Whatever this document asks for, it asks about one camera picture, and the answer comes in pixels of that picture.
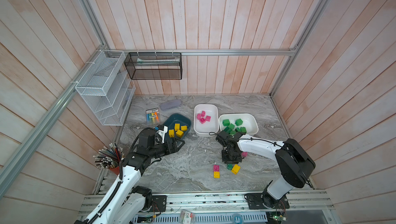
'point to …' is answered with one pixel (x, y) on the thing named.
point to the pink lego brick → (202, 120)
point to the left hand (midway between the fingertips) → (179, 147)
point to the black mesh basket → (154, 65)
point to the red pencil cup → (110, 157)
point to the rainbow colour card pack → (152, 115)
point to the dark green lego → (229, 166)
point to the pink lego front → (216, 168)
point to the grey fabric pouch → (169, 104)
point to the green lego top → (238, 122)
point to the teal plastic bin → (171, 119)
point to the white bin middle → (205, 120)
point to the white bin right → (244, 123)
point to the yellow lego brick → (184, 128)
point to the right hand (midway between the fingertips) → (227, 162)
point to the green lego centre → (226, 122)
